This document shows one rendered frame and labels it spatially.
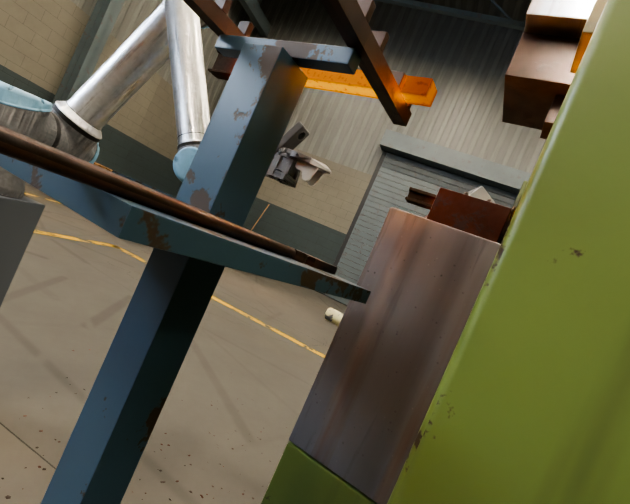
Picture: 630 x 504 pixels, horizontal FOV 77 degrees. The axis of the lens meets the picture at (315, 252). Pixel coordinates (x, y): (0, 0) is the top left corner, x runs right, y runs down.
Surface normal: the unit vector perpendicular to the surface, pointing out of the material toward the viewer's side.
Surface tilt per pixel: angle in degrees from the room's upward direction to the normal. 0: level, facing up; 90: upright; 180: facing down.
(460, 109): 90
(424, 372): 90
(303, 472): 90
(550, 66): 90
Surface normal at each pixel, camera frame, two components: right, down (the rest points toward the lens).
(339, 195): -0.28, -0.13
